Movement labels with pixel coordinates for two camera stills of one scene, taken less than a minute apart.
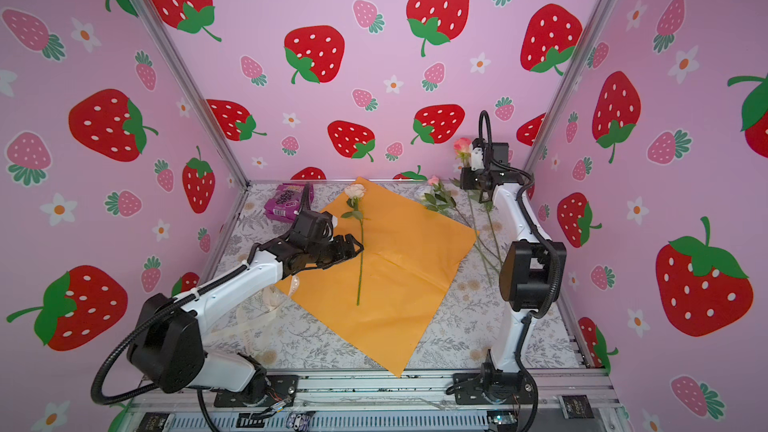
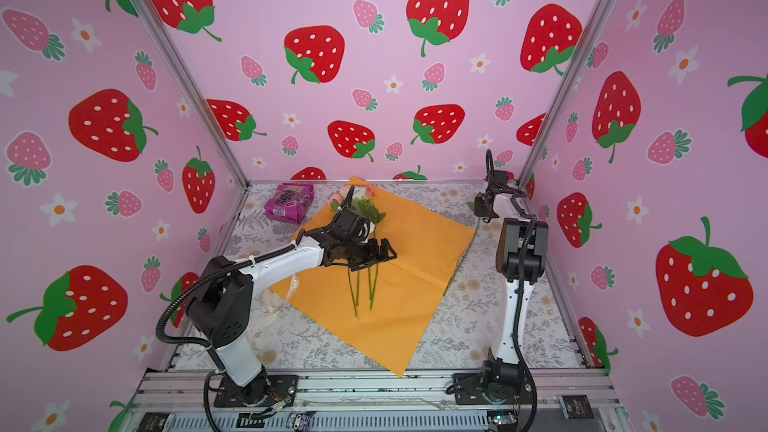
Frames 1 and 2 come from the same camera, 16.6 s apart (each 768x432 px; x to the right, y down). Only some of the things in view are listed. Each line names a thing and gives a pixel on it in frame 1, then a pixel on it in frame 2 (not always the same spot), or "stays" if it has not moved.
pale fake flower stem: [475, 228] → [471, 206]
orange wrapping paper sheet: [382, 297] stays
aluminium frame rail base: [518, 400] stays
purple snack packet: [286, 201] stays
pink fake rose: [463, 148] → [376, 216]
